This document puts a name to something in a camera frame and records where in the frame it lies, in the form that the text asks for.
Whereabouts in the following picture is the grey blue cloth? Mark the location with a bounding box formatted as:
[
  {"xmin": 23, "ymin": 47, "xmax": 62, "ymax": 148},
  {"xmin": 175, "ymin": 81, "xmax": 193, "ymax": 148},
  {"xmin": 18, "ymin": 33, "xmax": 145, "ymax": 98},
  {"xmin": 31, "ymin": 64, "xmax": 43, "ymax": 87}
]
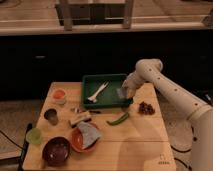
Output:
[{"xmin": 77, "ymin": 122, "xmax": 101, "ymax": 149}]

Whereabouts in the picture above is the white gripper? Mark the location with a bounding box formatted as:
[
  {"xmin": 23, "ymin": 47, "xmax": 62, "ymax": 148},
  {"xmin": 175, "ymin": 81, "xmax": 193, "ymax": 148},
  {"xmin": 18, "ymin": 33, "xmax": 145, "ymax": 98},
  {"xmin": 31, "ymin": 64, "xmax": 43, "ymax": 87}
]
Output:
[{"xmin": 122, "ymin": 71, "xmax": 144, "ymax": 99}]

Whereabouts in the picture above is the black cable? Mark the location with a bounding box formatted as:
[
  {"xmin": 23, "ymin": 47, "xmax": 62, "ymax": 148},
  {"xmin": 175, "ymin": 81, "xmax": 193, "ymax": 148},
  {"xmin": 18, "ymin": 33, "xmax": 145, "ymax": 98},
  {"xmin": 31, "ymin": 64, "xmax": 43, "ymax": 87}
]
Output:
[
  {"xmin": 170, "ymin": 144, "xmax": 192, "ymax": 168},
  {"xmin": 0, "ymin": 130, "xmax": 24, "ymax": 151}
]

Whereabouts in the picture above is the light green cup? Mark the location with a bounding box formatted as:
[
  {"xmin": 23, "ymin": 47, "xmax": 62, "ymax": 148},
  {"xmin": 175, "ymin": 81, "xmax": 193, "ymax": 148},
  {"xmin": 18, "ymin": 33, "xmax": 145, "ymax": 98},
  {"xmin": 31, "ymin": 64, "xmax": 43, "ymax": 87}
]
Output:
[{"xmin": 26, "ymin": 128, "xmax": 42, "ymax": 145}]

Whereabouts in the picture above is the green plastic tray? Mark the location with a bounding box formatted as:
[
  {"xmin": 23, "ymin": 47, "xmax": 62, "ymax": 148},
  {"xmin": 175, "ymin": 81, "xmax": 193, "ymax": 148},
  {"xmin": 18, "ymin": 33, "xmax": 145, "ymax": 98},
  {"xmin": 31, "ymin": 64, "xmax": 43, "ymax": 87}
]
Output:
[{"xmin": 81, "ymin": 74, "xmax": 133, "ymax": 109}]

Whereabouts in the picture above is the dark maroon bowl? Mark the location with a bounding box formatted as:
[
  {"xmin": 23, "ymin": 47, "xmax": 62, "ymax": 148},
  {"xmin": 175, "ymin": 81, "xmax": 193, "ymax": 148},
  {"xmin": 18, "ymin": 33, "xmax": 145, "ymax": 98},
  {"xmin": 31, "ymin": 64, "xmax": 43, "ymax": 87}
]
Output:
[{"xmin": 42, "ymin": 137, "xmax": 70, "ymax": 167}]

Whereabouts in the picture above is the dark grey cup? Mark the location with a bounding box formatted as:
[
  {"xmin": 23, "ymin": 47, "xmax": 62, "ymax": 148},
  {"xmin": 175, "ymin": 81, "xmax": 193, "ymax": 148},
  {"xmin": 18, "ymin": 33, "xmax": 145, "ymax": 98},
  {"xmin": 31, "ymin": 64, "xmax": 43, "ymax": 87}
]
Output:
[{"xmin": 44, "ymin": 108, "xmax": 59, "ymax": 126}]

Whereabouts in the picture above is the wooden chair frame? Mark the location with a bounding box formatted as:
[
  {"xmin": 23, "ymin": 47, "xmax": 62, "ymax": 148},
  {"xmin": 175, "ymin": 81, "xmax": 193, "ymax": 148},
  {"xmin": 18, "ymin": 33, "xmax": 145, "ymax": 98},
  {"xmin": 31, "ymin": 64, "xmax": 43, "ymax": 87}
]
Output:
[{"xmin": 55, "ymin": 0, "xmax": 134, "ymax": 31}]

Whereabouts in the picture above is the orange topped white cup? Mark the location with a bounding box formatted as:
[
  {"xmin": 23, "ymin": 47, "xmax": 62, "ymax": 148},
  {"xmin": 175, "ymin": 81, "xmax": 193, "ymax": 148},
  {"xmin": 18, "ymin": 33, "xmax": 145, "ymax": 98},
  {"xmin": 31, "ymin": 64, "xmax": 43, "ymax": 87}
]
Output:
[{"xmin": 52, "ymin": 89, "xmax": 66, "ymax": 105}]

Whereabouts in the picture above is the black cable right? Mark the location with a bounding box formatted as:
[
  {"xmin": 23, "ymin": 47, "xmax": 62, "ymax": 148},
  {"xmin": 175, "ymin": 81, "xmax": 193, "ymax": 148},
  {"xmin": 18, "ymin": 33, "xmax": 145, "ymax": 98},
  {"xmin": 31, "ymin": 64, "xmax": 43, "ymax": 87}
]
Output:
[{"xmin": 170, "ymin": 144, "xmax": 192, "ymax": 168}]

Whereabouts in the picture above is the black cable left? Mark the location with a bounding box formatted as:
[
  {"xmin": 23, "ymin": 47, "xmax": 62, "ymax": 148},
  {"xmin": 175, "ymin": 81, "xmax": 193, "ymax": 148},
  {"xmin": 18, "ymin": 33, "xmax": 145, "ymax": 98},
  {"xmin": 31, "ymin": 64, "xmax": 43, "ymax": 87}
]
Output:
[{"xmin": 0, "ymin": 130, "xmax": 24, "ymax": 151}]

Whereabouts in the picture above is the orange bowl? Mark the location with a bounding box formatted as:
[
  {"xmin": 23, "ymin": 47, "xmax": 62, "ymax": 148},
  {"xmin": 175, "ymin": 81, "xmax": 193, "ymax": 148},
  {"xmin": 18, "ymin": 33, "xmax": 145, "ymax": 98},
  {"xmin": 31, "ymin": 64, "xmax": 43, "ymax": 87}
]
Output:
[{"xmin": 70, "ymin": 127, "xmax": 101, "ymax": 153}]

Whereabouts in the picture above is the blue sponge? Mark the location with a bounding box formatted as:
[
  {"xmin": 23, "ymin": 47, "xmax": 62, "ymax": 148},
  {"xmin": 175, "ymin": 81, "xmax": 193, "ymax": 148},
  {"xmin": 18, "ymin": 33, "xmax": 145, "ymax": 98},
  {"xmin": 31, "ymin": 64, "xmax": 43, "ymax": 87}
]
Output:
[{"xmin": 117, "ymin": 87, "xmax": 127, "ymax": 99}]

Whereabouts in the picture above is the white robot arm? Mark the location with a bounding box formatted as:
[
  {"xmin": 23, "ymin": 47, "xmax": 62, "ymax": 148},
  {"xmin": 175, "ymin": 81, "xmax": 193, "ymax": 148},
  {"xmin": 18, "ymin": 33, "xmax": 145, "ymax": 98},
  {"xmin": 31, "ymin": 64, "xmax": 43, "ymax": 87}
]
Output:
[{"xmin": 122, "ymin": 59, "xmax": 213, "ymax": 171}]

